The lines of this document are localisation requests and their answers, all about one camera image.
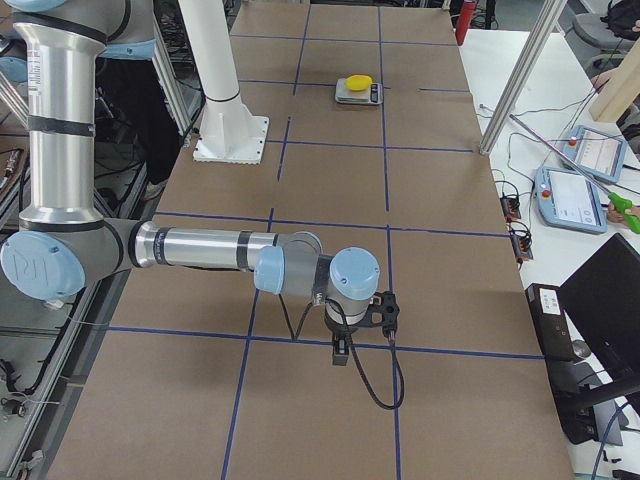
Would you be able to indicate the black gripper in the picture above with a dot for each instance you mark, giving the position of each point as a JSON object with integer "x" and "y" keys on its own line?
{"x": 340, "y": 332}

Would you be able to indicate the yellow mango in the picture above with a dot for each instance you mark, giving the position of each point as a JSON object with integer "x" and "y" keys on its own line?
{"x": 358, "y": 83}

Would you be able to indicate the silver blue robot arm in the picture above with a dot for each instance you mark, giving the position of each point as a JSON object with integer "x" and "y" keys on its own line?
{"x": 65, "y": 244}

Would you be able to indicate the small orange circuit board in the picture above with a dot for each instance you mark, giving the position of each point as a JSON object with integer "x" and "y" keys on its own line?
{"x": 510, "y": 207}

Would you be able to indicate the black computer box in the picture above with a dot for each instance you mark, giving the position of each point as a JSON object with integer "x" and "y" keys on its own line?
{"x": 584, "y": 404}

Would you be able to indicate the silver digital kitchen scale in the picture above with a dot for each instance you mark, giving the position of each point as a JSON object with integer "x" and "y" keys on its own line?
{"x": 373, "y": 96}

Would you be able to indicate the black monitor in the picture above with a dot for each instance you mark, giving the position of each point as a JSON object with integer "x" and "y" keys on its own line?
{"x": 601, "y": 299}

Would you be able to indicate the near blue teach pendant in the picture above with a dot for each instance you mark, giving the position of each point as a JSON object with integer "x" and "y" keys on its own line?
{"x": 567, "y": 200}

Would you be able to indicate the blue teach pendant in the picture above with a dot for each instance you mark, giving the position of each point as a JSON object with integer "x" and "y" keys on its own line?
{"x": 567, "y": 200}
{"x": 600, "y": 153}

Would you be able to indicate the far blue teach pendant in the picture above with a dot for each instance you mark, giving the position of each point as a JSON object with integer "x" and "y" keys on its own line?
{"x": 600, "y": 153}

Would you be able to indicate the red cylinder tube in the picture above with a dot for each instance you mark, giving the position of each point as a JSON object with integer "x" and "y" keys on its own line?
{"x": 464, "y": 20}

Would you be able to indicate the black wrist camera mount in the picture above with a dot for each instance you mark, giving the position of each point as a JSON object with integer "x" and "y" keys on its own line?
{"x": 384, "y": 312}

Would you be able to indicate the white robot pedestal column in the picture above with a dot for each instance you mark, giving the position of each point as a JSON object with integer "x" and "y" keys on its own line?
{"x": 228, "y": 131}

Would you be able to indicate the aluminium frame post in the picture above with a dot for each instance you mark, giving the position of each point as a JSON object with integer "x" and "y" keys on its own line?
{"x": 525, "y": 63}

